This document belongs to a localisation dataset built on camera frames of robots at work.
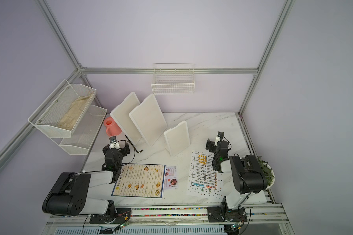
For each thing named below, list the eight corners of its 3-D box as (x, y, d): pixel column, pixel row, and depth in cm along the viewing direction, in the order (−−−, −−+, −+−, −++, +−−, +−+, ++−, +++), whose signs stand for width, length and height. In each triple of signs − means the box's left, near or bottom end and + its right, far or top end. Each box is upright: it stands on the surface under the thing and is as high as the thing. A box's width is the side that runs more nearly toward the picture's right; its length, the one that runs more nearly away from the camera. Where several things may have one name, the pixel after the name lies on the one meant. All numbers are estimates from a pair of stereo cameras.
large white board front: (139, 142, 105) (128, 114, 83) (156, 122, 118) (151, 93, 95) (152, 148, 102) (145, 121, 79) (169, 127, 114) (166, 98, 92)
